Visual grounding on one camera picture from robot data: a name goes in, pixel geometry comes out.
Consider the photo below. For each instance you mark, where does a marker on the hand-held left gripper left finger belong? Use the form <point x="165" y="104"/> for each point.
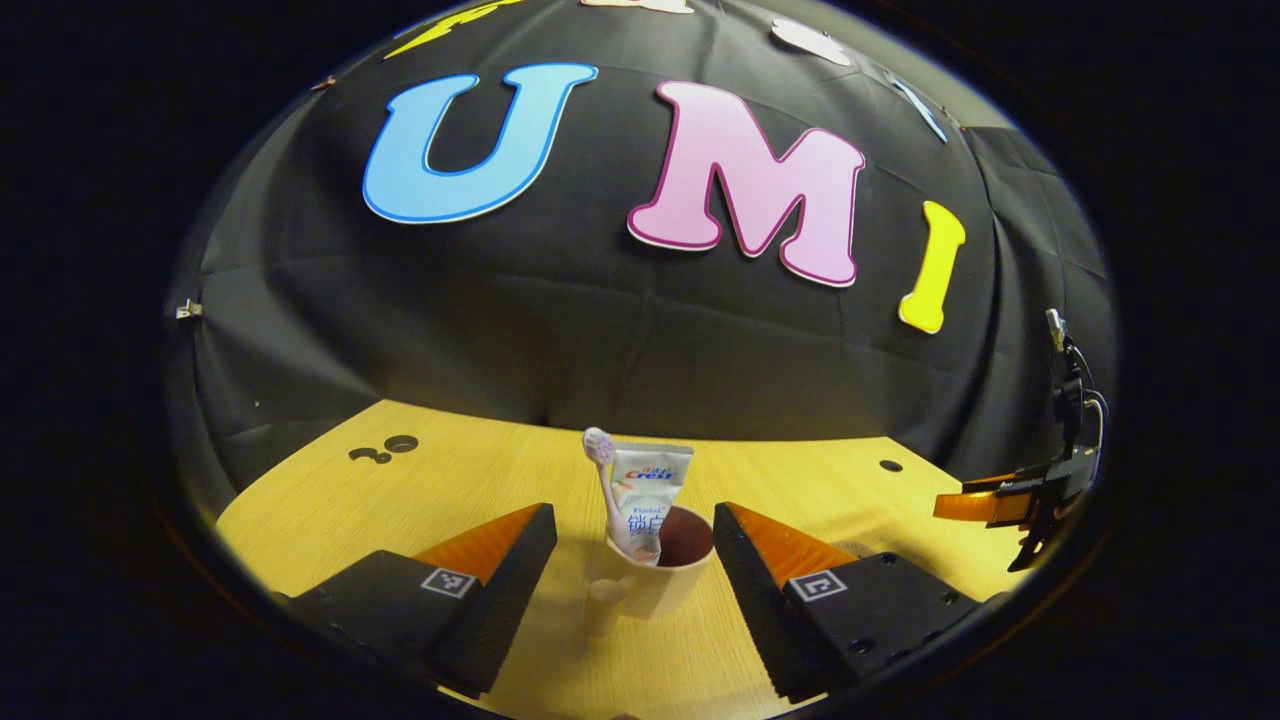
<point x="515" y="580"/>

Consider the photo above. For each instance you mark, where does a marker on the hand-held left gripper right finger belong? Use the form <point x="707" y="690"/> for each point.
<point x="755" y="590"/>

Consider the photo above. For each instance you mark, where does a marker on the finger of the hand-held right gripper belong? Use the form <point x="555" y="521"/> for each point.
<point x="995" y="483"/>
<point x="975" y="507"/>

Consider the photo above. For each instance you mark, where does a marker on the beige cup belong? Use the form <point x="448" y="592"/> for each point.
<point x="675" y="580"/>

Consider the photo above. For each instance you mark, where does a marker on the pink toothbrush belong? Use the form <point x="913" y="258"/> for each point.
<point x="611" y="490"/>

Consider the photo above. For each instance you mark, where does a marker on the white toothpaste tube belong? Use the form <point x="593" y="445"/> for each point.
<point x="652" y="485"/>

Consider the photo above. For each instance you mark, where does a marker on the wooden desktop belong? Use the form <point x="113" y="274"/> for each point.
<point x="330" y="510"/>

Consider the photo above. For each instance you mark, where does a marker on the black backdrop cloth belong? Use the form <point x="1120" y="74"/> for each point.
<point x="600" y="340"/>

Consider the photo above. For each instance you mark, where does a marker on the white metal clip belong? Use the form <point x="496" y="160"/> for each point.
<point x="187" y="309"/>

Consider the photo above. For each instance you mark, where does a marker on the red clip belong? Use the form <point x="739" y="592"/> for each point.
<point x="322" y="84"/>

